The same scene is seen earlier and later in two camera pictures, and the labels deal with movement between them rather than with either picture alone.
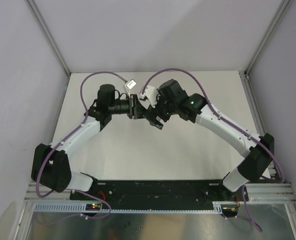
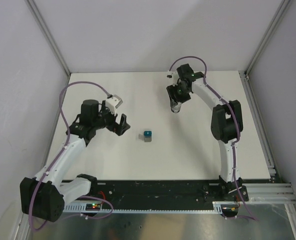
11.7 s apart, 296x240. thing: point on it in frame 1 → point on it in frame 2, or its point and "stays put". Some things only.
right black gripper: (153, 120) → (171, 91)
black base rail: (159, 192) stays put
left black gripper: (136, 110) → (118, 129)
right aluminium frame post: (278, 15) stays put
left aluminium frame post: (49, 37) stays put
